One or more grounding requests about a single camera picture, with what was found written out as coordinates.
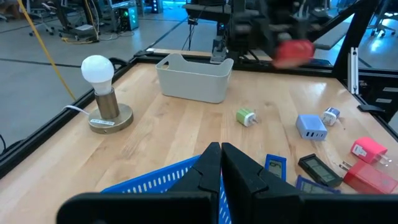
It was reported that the blue plastic slotted basket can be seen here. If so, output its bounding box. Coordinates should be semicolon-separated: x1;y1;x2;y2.
101;155;233;224

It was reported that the white office chair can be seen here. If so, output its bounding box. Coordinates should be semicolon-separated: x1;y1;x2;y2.
368;0;398;38

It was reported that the black background desk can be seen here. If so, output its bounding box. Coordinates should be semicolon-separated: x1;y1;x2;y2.
182;2;234;23

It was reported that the computer tower green light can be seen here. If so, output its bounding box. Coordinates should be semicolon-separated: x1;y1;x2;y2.
113;2;140;32

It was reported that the white bulb brass lamp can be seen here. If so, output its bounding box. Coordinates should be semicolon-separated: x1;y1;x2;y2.
80;55;134;135

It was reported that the green white wall charger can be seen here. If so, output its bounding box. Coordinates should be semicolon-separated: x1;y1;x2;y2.
235;107;259;128

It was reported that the light blue multiport charger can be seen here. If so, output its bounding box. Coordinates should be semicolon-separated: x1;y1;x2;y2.
295;114;328;141

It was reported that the silver metal bracket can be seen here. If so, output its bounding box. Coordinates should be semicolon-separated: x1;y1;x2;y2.
348;46;360;95

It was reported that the small red wall charger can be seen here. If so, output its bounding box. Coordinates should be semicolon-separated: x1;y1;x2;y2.
272;39;317;69

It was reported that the black aluminium table frame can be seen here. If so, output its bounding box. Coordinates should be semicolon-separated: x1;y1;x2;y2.
0;0;398;180

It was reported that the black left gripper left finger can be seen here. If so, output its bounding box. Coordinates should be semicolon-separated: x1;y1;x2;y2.
57;142;222;224

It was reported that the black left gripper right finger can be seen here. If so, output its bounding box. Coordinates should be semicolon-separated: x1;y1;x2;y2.
221;142;398;224

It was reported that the yellow floor cable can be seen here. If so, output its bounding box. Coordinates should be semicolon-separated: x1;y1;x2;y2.
17;0;77;102

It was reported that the blue framed digital display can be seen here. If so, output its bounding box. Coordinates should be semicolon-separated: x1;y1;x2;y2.
294;174;341;195
264;154;287;182

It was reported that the black office chair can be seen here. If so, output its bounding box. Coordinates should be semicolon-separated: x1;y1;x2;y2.
26;0;60;37

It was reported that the white lamp cable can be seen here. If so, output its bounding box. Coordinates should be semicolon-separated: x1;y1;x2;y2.
63;105;91;116

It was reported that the large red charger block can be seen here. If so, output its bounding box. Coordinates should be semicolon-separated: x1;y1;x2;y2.
338;160;398;195

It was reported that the black frame clamp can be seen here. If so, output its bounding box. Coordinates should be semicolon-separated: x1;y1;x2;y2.
356;104;386;113

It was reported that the pink wall charger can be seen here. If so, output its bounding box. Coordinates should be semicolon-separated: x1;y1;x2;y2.
350;136;392;166

